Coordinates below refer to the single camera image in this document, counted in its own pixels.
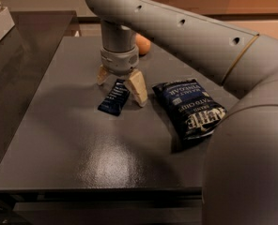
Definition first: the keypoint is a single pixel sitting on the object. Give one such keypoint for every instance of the dark side counter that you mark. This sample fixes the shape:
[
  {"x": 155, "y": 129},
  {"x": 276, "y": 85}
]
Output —
[{"x": 25, "y": 53}]

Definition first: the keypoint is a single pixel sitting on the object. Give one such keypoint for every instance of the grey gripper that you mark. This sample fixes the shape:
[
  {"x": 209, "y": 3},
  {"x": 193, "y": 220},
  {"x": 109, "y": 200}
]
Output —
[{"x": 119, "y": 61}]

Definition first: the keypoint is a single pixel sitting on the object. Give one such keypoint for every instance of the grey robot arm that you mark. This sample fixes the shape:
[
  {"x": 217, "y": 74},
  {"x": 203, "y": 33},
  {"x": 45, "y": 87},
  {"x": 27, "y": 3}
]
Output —
[{"x": 240, "y": 177}]

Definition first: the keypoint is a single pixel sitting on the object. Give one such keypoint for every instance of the orange fruit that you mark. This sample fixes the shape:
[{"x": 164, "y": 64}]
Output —
[{"x": 143, "y": 44}]

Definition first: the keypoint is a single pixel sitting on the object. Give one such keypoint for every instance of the dark blue rxbar wrapper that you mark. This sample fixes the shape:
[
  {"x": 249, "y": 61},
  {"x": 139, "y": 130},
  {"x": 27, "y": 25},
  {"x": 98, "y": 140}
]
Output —
[{"x": 116, "y": 99}]

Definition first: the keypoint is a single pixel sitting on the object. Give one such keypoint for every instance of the blue kettle chips bag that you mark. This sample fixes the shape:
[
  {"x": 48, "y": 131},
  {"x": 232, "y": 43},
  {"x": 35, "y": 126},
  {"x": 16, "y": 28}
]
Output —
[{"x": 192, "y": 111}]

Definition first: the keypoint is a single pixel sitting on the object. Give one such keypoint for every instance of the dark grey table frame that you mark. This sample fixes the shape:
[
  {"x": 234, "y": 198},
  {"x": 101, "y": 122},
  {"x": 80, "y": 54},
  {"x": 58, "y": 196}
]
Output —
[{"x": 101, "y": 207}]

